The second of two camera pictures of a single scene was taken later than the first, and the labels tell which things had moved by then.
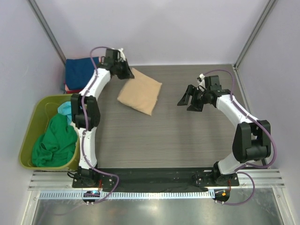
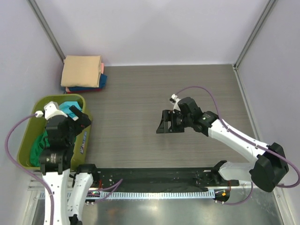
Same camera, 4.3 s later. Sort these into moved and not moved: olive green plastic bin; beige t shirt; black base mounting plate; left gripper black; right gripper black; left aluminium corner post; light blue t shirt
Moved: left gripper black; right gripper black; beige t shirt
Not moved: left aluminium corner post; black base mounting plate; light blue t shirt; olive green plastic bin
